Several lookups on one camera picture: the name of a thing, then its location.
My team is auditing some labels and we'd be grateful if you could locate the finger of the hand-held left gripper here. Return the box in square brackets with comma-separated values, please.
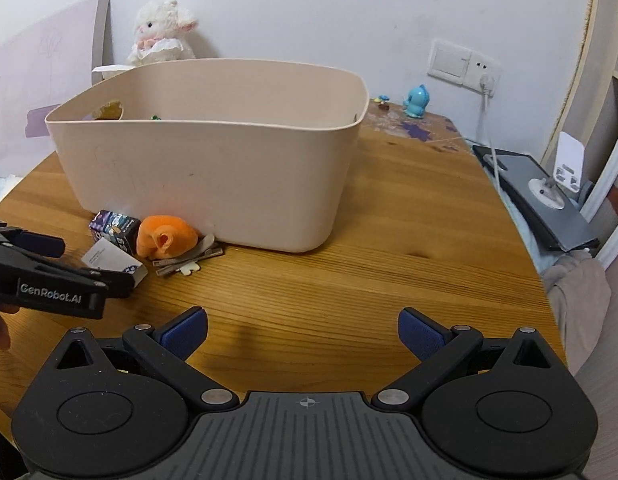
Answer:
[0, 218, 66, 259]
[79, 267, 136, 298]

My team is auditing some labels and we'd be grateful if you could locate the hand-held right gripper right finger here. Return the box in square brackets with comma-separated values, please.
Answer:
[371, 308, 570, 408]

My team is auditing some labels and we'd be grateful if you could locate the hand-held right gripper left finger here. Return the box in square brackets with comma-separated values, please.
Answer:
[41, 306, 240, 409]

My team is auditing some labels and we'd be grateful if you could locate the small white box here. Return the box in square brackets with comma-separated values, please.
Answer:
[80, 237, 148, 282]

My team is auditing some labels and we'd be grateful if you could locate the beige plastic storage bin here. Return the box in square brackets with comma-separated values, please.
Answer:
[44, 57, 370, 254]

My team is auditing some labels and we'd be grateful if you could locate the small purple printed box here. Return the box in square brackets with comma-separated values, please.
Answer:
[89, 209, 142, 256]

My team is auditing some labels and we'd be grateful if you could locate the orange plush toy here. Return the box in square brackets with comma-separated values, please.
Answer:
[137, 215, 201, 261]

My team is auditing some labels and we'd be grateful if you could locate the light blue cloth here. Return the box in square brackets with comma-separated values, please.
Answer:
[0, 175, 26, 212]

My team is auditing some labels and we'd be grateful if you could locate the purple tape piece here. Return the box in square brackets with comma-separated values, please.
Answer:
[26, 103, 62, 139]

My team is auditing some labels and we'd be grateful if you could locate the grey cloth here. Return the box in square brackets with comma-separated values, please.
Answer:
[540, 249, 612, 377]

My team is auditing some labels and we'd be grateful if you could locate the pink board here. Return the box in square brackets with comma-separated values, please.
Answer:
[0, 0, 112, 181]

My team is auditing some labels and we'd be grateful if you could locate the dark grey laptop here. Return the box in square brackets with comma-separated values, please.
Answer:
[471, 143, 601, 253]

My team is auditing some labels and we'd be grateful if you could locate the white paper sheet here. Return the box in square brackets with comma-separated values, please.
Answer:
[91, 63, 136, 81]

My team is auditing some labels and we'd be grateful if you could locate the blue toy figurine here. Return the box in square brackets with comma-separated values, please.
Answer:
[402, 85, 430, 120]

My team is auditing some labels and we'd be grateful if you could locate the white phone holder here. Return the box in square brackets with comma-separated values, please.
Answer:
[552, 131, 588, 197]

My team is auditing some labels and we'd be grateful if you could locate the white plush sheep toy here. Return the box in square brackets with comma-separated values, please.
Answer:
[126, 0, 200, 67]

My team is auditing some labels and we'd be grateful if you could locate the white power cable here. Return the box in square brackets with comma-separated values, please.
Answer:
[481, 91, 508, 192]

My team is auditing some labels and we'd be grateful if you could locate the white wall socket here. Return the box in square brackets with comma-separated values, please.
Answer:
[461, 52, 504, 99]

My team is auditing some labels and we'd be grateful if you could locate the white wall switch plate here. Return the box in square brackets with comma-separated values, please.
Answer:
[427, 37, 474, 81]

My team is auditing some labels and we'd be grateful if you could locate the wooden shelf frame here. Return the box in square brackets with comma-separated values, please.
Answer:
[540, 0, 618, 272]

